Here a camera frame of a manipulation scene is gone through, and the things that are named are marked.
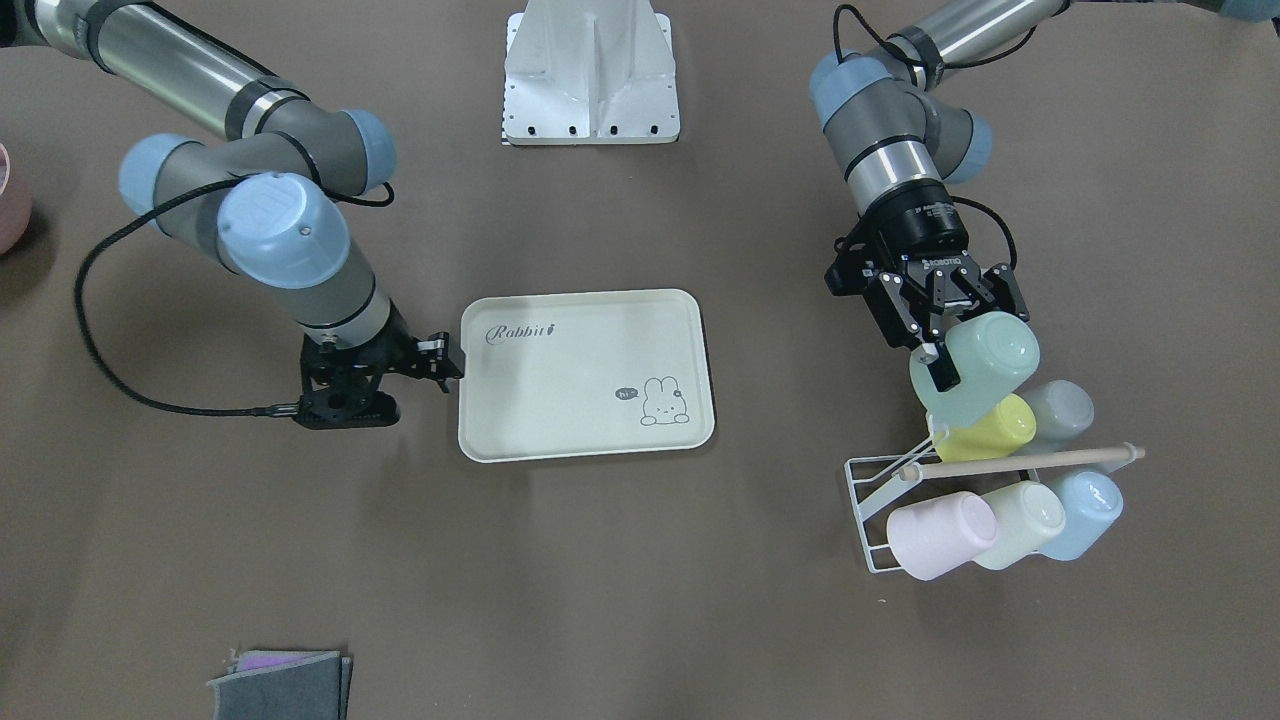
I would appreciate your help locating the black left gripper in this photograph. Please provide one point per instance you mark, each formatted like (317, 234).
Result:
(918, 226)

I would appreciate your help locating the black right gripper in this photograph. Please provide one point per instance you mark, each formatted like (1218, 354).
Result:
(403, 350)

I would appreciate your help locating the mint green cup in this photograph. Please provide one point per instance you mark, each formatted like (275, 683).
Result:
(993, 354)

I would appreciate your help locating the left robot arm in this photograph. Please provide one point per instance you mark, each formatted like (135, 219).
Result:
(900, 150)

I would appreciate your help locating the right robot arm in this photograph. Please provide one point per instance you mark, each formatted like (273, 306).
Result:
(265, 204)

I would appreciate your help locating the cream rabbit tray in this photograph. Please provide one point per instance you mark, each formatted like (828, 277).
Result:
(584, 374)

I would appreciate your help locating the yellow cup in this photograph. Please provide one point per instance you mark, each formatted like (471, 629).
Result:
(1009, 426)

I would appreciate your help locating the grey cup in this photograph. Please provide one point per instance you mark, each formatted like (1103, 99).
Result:
(1063, 411)

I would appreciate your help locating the cream white cup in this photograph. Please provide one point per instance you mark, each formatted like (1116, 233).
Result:
(1028, 516)

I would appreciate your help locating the pink cup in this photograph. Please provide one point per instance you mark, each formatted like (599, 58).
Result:
(932, 537)

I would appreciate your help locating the light blue cup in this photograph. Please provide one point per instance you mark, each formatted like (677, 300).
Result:
(1092, 502)

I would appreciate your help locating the pink bowl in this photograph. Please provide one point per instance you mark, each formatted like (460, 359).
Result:
(16, 203)

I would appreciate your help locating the white wire cup rack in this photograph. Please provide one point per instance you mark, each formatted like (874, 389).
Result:
(877, 485)

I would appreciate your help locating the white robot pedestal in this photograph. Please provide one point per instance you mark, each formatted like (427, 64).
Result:
(589, 73)

